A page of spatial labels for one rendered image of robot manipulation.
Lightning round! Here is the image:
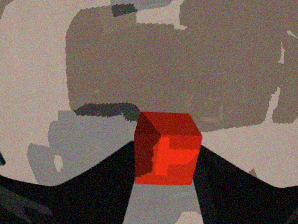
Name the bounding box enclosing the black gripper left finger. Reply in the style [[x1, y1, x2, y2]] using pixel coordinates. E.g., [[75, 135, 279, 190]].
[[0, 140, 136, 224]]

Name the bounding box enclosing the red cube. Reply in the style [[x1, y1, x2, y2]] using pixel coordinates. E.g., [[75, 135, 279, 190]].
[[134, 112, 202, 185]]

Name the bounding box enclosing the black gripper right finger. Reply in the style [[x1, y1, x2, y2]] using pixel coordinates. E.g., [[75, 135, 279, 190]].
[[193, 144, 298, 224]]

